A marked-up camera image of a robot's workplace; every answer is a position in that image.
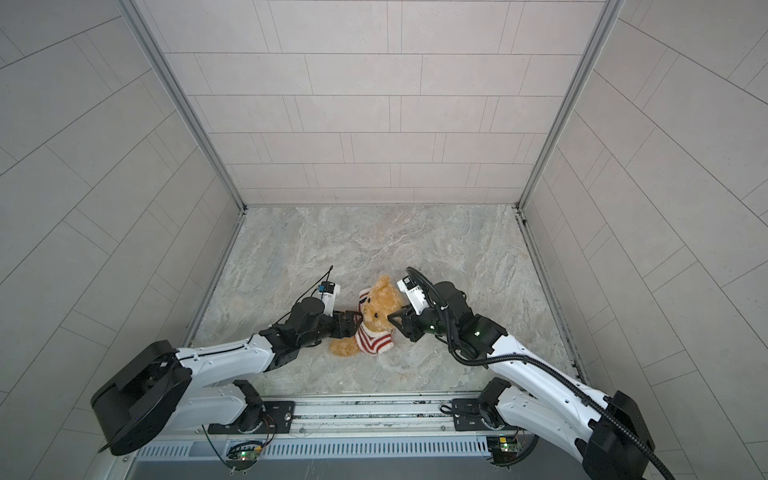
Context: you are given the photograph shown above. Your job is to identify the left circuit board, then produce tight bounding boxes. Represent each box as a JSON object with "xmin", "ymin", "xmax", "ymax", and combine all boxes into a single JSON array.
[{"xmin": 226, "ymin": 440, "xmax": 264, "ymax": 471}]

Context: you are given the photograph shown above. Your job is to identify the right circuit board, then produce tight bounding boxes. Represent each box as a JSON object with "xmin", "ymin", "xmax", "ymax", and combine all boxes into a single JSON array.
[{"xmin": 486, "ymin": 436, "xmax": 519, "ymax": 467}]

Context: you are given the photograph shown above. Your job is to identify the aluminium corner post left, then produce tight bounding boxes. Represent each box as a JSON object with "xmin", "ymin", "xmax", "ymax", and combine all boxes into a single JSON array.
[{"xmin": 116, "ymin": 0, "xmax": 247, "ymax": 212}]

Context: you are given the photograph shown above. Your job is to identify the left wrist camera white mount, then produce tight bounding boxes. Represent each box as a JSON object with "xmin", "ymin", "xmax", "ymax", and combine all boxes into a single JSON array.
[{"xmin": 318, "ymin": 280, "xmax": 340, "ymax": 317}]

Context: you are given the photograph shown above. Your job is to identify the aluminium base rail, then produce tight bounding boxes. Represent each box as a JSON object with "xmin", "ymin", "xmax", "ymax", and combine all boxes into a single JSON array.
[{"xmin": 143, "ymin": 392, "xmax": 541, "ymax": 442}]

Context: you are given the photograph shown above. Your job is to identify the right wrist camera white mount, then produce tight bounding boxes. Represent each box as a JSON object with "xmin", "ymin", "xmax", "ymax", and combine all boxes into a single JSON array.
[{"xmin": 397, "ymin": 276, "xmax": 430, "ymax": 316}]

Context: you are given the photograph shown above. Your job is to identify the aluminium corner post right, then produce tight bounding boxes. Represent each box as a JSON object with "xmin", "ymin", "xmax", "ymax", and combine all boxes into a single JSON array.
[{"xmin": 514, "ymin": 0, "xmax": 625, "ymax": 210}]

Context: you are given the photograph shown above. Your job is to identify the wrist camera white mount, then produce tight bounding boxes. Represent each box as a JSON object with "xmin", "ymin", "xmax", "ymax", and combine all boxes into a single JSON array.
[
  {"xmin": 397, "ymin": 276, "xmax": 430, "ymax": 316},
  {"xmin": 318, "ymin": 280, "xmax": 340, "ymax": 317}
]

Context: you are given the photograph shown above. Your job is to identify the red white striped knit sweater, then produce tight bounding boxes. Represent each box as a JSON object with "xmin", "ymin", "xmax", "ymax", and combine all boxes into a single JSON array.
[{"xmin": 355, "ymin": 289, "xmax": 394, "ymax": 356}]

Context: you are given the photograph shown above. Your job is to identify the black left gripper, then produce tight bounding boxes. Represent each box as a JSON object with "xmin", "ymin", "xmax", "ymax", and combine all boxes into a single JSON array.
[{"xmin": 297, "ymin": 311, "xmax": 368, "ymax": 351}]

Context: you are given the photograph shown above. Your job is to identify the black corrugated cable conduit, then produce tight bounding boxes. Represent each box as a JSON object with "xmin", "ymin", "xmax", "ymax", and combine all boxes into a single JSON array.
[{"xmin": 406, "ymin": 266, "xmax": 676, "ymax": 480}]

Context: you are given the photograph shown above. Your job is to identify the aluminium corner post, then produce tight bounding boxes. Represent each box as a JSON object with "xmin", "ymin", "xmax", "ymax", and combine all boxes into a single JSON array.
[
  {"xmin": 514, "ymin": 0, "xmax": 625, "ymax": 210},
  {"xmin": 116, "ymin": 0, "xmax": 247, "ymax": 212}
]

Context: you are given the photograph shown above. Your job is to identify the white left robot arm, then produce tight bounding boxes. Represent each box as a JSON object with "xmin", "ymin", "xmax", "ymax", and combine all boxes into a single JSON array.
[{"xmin": 90, "ymin": 297, "xmax": 363, "ymax": 456}]

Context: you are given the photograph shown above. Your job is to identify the tan plush teddy bear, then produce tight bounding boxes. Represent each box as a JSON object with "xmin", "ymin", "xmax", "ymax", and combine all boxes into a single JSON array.
[{"xmin": 329, "ymin": 275, "xmax": 402, "ymax": 357}]

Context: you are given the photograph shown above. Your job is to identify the circuit board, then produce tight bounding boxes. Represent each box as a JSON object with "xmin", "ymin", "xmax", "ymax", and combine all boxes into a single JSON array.
[
  {"xmin": 486, "ymin": 436, "xmax": 519, "ymax": 467},
  {"xmin": 226, "ymin": 440, "xmax": 264, "ymax": 471}
]

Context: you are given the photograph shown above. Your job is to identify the thin black left cable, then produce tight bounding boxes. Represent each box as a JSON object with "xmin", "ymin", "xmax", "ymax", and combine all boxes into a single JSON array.
[{"xmin": 245, "ymin": 265, "xmax": 335, "ymax": 346}]

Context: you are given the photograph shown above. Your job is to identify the white ventilation grille strip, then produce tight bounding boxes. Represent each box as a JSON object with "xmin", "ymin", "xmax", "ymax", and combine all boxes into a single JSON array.
[{"xmin": 136, "ymin": 435, "xmax": 490, "ymax": 461}]

